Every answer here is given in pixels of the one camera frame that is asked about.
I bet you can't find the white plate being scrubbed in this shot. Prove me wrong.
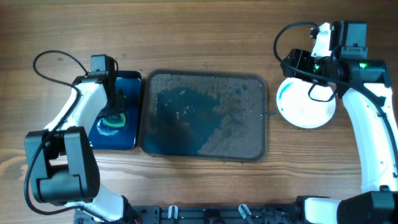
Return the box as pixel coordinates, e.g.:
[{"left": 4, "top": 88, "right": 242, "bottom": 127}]
[{"left": 276, "top": 78, "right": 336, "bottom": 129}]

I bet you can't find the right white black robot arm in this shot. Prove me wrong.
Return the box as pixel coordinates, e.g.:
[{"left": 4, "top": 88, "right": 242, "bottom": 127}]
[{"left": 279, "top": 46, "right": 397, "bottom": 223}]

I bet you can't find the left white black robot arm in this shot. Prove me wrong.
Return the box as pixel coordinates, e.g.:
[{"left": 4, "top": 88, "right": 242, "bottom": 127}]
[{"left": 24, "top": 73, "right": 129, "bottom": 223}]

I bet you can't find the small blue tray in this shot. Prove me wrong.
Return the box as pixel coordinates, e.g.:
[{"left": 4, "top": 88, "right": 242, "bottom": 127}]
[{"left": 88, "top": 71, "right": 142, "bottom": 151}]

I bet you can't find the large brown tray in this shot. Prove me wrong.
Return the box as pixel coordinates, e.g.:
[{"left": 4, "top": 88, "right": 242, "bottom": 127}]
[{"left": 137, "top": 69, "right": 268, "bottom": 162}]

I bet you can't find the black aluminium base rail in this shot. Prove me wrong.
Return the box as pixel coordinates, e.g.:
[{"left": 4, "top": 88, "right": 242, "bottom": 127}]
[{"left": 73, "top": 203, "right": 299, "bottom": 224}]

